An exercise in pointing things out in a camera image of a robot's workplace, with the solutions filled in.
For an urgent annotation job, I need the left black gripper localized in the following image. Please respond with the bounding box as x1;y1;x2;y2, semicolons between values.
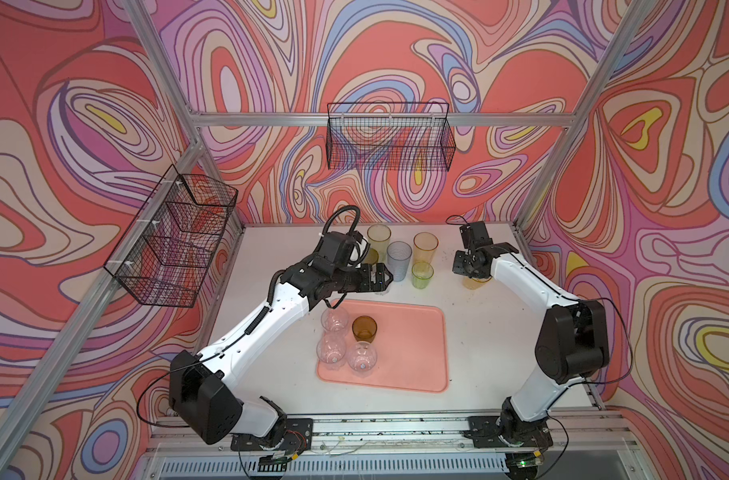
329;262;395;294

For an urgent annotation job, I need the amber cup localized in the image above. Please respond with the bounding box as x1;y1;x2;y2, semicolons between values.
462;277;491;290

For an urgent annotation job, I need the olive brown short cup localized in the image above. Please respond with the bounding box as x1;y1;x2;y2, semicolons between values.
362;248;379;265

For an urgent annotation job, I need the green short cup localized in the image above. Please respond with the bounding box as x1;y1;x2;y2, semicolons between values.
411;261;434;290

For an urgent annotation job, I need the tall yellow-green cup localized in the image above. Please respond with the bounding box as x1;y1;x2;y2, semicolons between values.
366;224;391;263

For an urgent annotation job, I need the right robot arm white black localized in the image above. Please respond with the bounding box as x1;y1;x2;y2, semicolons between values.
452;221;610;446

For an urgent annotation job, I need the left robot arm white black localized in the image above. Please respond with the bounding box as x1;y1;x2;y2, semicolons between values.
170;224;394;446

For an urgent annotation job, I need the pink plastic tray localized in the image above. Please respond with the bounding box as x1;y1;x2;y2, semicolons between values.
316;300;449;394

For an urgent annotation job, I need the tall blue cup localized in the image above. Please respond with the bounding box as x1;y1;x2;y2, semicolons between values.
386;241;412;282

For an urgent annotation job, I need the tall orange cup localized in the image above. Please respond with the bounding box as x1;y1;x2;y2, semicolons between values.
413;231;439;264

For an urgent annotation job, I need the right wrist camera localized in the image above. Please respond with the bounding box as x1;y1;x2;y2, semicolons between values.
459;221;493;251

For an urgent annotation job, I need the black wire basket back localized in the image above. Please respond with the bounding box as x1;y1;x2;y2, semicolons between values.
326;100;456;172

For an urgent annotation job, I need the black wire basket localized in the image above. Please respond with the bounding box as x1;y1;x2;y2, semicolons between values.
104;166;238;308
326;100;456;172

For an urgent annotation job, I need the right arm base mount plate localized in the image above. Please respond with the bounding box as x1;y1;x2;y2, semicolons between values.
462;414;553;450

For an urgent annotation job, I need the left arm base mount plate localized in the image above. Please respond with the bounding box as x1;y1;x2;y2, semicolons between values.
230;417;314;455

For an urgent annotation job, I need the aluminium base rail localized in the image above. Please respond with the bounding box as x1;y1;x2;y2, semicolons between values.
142;409;641;456

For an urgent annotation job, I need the black wire basket left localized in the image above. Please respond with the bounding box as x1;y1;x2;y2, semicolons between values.
104;166;238;308

